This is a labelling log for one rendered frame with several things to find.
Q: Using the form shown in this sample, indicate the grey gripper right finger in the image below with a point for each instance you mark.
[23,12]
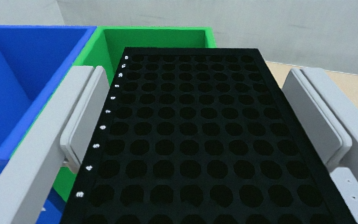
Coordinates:
[328,116]

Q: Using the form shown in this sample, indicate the blue bin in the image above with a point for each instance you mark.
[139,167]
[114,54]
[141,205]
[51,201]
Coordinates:
[30,58]

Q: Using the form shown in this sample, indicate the green bin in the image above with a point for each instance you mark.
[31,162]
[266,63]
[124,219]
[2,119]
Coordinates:
[106,48]

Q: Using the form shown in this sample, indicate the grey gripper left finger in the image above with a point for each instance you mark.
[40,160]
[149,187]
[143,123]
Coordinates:
[59,138]

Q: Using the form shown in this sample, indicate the black well plate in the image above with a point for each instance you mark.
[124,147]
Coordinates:
[200,136]

